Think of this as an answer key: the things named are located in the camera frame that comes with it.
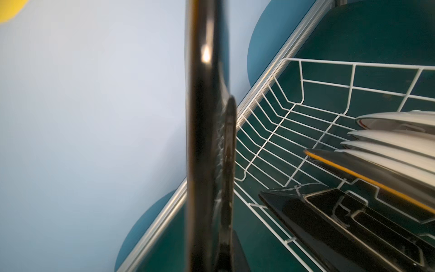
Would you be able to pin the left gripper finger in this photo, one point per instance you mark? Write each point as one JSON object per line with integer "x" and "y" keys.
{"x": 240, "y": 262}

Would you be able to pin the black square floral plate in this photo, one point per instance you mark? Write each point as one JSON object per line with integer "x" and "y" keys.
{"x": 209, "y": 110}
{"x": 344, "y": 234}

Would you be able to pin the white round plate leftmost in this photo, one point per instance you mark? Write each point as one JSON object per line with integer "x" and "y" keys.
{"x": 413, "y": 166}

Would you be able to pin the white round plate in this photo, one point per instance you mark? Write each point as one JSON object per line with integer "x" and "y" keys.
{"x": 420, "y": 143}
{"x": 398, "y": 154}
{"x": 413, "y": 166}
{"x": 419, "y": 121}

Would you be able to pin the white round plate rightmost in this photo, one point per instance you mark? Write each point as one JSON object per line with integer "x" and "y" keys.
{"x": 419, "y": 121}

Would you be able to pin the aluminium rear frame rail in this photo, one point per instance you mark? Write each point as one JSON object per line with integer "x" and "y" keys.
{"x": 280, "y": 32}

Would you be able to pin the white wire dish rack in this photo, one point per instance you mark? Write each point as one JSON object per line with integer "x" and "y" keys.
{"x": 314, "y": 104}

